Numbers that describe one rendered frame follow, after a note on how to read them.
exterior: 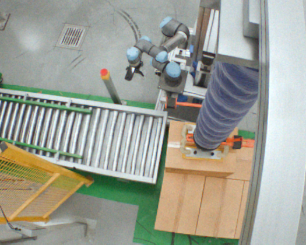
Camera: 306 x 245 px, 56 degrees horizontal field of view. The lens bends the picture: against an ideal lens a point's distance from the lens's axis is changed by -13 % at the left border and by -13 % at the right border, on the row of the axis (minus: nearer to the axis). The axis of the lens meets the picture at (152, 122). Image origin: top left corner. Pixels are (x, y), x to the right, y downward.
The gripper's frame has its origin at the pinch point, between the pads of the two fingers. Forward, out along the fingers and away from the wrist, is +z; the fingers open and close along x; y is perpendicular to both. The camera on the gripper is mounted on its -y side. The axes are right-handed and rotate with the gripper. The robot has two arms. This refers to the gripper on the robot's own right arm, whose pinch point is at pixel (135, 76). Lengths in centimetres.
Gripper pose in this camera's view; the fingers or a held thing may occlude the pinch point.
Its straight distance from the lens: 233.1
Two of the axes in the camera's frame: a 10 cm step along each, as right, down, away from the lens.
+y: 4.2, -8.8, 2.1
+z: 0.4, 2.5, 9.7
